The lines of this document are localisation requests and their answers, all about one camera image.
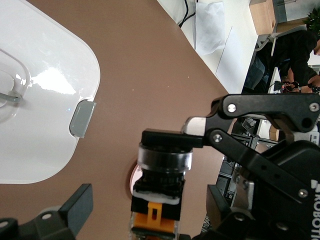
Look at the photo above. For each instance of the white paper sheet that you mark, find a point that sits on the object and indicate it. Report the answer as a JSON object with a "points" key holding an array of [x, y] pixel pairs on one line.
{"points": [[208, 27]]}

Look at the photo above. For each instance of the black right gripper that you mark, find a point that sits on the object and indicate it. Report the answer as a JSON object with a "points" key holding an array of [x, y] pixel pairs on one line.
{"points": [[287, 220]]}

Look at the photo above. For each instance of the pink round plate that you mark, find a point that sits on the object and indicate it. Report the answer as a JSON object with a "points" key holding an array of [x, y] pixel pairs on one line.
{"points": [[134, 178]]}

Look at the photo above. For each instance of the white lidded box grey clips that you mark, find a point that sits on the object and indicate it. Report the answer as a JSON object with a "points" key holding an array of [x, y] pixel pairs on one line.
{"points": [[50, 100]]}

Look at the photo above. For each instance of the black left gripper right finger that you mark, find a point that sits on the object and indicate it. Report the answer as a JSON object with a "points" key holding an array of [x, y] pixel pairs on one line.
{"points": [[225, 222]]}

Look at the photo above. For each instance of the person in black clothes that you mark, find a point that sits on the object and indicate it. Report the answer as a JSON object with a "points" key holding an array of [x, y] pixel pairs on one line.
{"points": [[295, 55]]}

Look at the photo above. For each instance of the brown table mat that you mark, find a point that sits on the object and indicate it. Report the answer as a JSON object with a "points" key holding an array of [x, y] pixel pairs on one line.
{"points": [[137, 62]]}

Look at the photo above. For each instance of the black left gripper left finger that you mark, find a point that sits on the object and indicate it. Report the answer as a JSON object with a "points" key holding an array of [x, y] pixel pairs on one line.
{"points": [[75, 207]]}

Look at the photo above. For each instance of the wooden cabinet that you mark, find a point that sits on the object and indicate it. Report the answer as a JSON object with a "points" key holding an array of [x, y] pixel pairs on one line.
{"points": [[262, 17]]}

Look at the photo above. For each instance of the green potted plant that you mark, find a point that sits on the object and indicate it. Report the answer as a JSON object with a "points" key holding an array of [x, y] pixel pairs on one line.
{"points": [[313, 20]]}

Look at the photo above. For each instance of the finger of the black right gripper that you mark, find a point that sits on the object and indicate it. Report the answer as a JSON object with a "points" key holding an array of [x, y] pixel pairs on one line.
{"points": [[250, 107]]}

